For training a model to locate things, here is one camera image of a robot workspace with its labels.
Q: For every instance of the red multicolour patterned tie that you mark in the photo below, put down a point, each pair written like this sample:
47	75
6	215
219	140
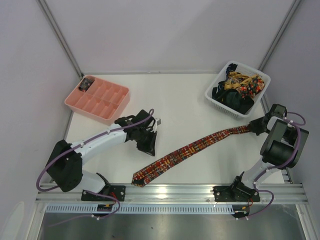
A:
152	171

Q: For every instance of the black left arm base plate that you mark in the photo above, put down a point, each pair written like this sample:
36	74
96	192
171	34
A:
108	193

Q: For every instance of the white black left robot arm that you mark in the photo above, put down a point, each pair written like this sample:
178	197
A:
65	164

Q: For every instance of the red floral tie in basket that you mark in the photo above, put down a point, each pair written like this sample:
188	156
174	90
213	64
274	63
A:
252	88

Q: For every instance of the white slotted cable duct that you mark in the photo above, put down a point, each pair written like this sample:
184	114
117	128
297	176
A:
94	208

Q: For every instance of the white perforated plastic basket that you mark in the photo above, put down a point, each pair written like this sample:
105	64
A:
244	69

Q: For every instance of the rolled dark tie in tray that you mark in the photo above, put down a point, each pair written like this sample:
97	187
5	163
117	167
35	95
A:
85	84

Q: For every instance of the aluminium front rail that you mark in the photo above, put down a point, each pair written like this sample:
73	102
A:
287	194

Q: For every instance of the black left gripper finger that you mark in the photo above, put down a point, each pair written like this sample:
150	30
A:
143	145
152	141

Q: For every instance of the pink compartment tray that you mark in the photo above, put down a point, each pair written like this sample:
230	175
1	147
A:
103	102

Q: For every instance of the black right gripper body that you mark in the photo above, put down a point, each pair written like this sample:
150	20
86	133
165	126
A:
261	124

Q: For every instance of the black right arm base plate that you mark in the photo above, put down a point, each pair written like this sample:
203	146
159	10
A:
235	194

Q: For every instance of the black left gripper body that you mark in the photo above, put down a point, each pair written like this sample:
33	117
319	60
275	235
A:
144	138

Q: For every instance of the yellow patterned tie in basket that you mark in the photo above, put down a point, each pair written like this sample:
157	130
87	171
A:
236	79

